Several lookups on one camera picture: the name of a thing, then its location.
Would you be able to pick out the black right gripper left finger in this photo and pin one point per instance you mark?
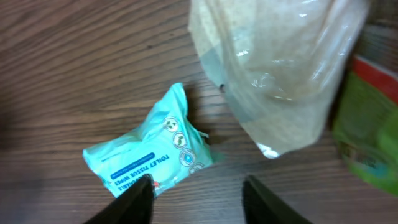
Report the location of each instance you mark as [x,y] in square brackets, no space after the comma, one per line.
[134,206]

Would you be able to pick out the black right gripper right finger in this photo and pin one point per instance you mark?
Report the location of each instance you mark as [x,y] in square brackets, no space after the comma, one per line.
[263,206]

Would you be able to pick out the teal snack packet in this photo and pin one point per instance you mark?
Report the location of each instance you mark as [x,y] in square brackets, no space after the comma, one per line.
[166,146]

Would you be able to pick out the green snack packet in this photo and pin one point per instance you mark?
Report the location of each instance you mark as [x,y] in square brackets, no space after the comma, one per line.
[365,127]

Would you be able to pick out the beige paper bag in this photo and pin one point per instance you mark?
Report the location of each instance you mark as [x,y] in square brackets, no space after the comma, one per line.
[278,62]

